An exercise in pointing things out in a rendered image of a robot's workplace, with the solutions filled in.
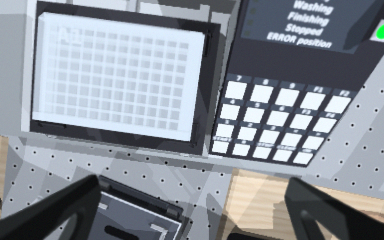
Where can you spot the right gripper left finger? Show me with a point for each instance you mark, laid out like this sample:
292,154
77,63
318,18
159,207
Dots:
78,201

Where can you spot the dark grey rectangular frame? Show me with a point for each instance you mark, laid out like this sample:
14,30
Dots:
127,214

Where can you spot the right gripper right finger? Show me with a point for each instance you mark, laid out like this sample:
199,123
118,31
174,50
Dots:
307,204

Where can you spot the white multi-well plate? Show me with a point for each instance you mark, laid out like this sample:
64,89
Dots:
131,51

